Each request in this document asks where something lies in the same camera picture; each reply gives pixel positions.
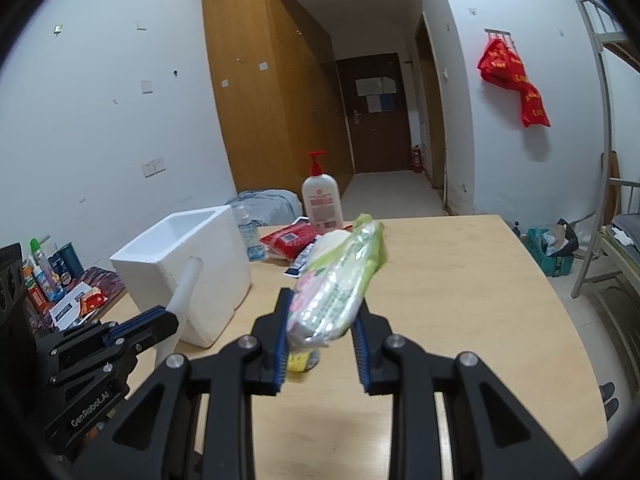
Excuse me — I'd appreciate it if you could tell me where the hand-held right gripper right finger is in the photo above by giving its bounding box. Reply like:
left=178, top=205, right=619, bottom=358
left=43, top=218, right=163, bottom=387
left=350, top=297, right=583, bottom=480

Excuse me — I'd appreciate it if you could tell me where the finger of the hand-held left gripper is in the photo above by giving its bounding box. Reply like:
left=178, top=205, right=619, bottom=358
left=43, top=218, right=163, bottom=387
left=117, top=312, right=180, bottom=356
left=60, top=305, right=169, bottom=349

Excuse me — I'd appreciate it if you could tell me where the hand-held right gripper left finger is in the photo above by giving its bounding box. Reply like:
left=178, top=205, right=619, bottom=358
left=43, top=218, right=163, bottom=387
left=70, top=287, right=296, bottom=480

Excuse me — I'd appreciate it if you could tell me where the yellow foam net sleeve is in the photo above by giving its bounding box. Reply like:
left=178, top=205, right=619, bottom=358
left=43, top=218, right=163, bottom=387
left=286, top=349, right=321, bottom=372

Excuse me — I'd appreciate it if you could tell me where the white foam tube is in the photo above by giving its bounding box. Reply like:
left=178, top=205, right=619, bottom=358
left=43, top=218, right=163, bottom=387
left=155, top=256, right=203, bottom=368

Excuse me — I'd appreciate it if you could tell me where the green wet wipes pack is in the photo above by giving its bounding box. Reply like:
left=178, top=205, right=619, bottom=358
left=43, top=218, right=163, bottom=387
left=288, top=213, right=390, bottom=350

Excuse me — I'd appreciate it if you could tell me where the white foam box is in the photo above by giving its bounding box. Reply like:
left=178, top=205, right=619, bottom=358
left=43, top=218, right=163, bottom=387
left=110, top=205, right=252, bottom=348

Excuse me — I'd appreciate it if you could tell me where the dark red patterned cloth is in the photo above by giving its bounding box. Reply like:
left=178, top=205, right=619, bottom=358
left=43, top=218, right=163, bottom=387
left=30, top=267, right=126, bottom=333

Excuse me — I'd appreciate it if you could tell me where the small red yellow packet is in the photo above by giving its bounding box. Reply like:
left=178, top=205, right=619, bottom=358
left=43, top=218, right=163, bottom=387
left=80, top=291, right=108, bottom=313

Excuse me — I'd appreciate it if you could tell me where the white black label card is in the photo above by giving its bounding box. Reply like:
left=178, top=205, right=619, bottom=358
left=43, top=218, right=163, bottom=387
left=50, top=282, right=93, bottom=331

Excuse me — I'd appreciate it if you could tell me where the dark teal can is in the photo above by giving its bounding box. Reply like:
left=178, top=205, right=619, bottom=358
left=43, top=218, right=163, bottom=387
left=57, top=242, right=84, bottom=278

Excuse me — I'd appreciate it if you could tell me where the white blue foil packet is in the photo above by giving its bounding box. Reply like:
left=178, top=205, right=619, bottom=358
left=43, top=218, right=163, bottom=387
left=284, top=242, right=316, bottom=278

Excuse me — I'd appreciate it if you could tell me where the orange red bottle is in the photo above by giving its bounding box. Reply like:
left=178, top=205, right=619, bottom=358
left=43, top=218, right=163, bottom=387
left=21, top=261, right=50, bottom=309

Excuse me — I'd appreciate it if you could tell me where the green cap spray can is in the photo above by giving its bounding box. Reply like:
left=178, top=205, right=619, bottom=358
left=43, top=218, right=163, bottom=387
left=29, top=238, right=65, bottom=301

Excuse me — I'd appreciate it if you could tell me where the large red snack packet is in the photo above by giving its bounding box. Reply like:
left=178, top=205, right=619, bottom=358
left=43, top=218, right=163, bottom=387
left=260, top=217, right=326, bottom=262

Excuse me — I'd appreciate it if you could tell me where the clear water bottle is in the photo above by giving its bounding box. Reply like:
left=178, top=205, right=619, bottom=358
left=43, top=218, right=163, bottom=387
left=231, top=204, right=266, bottom=262

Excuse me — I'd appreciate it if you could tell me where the grey blue cloth bundle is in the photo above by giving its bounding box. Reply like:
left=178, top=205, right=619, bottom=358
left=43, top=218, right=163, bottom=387
left=227, top=189, right=303, bottom=226

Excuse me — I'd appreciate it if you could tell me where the white lotion pump bottle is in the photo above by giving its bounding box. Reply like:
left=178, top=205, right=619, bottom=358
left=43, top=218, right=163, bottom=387
left=301, top=151, right=345, bottom=231

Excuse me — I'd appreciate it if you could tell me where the green storage crate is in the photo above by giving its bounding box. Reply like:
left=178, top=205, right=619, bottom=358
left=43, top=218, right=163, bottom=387
left=526, top=227, right=576, bottom=277

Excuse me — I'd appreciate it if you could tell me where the dark brown door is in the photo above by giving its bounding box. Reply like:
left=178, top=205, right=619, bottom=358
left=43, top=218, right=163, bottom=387
left=336, top=52, right=413, bottom=174

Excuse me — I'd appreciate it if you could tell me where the black bag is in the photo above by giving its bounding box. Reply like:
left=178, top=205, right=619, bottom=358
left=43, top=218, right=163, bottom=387
left=550, top=218, right=581, bottom=251

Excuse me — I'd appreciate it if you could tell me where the light wooden side door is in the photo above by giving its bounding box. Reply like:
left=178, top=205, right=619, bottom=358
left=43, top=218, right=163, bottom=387
left=415, top=12, right=447, bottom=191

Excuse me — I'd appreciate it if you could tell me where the wooden wardrobe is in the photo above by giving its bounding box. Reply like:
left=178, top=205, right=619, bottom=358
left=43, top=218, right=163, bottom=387
left=201, top=0, right=356, bottom=193

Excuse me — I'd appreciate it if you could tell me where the black shoe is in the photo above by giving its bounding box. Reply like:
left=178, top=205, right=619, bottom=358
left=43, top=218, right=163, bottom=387
left=600, top=382, right=621, bottom=418

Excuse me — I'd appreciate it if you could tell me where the grey bedding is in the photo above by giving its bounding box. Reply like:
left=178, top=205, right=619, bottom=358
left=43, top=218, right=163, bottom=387
left=612, top=212, right=640, bottom=248

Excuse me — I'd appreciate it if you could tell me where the red plastic bag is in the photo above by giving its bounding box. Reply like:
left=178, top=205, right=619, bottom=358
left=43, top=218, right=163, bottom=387
left=520, top=82, right=551, bottom=128
left=477, top=37, right=528, bottom=90

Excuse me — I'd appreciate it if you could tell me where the brown wooden board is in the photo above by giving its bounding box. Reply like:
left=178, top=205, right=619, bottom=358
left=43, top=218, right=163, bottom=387
left=601, top=151, right=621, bottom=221

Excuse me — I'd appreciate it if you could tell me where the metal bunk bed frame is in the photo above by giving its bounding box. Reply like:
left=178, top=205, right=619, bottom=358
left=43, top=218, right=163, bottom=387
left=565, top=0, right=640, bottom=298

